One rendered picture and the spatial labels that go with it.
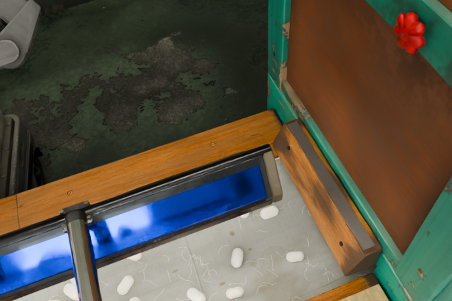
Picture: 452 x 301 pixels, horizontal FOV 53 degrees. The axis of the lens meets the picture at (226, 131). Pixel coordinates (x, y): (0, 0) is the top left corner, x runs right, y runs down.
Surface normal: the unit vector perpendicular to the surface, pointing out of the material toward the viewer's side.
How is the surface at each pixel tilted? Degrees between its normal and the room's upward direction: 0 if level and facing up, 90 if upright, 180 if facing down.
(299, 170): 67
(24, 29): 51
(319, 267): 0
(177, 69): 0
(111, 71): 0
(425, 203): 90
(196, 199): 58
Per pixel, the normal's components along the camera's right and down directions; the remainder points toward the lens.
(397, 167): -0.94, 0.31
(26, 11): 0.35, 0.13
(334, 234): -0.88, 0.03
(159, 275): -0.07, -0.61
